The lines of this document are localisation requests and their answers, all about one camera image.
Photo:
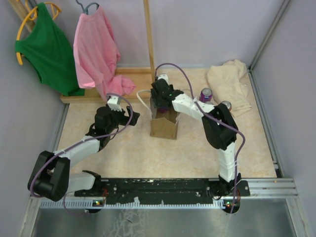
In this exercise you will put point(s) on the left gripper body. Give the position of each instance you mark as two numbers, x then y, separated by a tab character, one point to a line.
118	118

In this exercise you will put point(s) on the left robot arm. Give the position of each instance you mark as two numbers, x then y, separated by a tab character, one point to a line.
51	176

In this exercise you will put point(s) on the red cola can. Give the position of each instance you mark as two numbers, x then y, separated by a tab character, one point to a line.
227	104

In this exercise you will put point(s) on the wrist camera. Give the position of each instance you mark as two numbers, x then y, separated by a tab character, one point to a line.
162	76
114	103

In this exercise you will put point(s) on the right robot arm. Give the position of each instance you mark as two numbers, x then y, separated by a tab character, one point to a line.
219	127

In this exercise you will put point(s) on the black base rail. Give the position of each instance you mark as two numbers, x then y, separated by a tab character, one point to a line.
174	192

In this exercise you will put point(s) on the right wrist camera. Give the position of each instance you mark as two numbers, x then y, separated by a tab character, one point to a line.
162	76

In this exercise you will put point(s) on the aluminium frame profile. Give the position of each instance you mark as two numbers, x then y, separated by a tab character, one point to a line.
260	188

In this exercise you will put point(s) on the brown canvas bag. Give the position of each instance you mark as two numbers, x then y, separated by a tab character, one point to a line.
161	125

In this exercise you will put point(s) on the grey hanger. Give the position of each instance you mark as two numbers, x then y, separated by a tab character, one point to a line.
86	9

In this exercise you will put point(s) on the pink t-shirt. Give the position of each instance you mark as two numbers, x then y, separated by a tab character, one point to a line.
96	55

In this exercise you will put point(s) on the green tank top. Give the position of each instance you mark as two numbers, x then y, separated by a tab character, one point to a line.
48	50

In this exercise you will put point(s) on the wooden clothes rack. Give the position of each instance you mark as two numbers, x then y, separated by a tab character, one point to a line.
142	76

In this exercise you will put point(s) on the beige folded cloth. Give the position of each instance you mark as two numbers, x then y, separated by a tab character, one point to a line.
224	81

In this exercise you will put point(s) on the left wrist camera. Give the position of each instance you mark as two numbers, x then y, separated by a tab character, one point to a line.
114	103

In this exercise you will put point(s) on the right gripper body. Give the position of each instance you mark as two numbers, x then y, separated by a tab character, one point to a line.
157	99

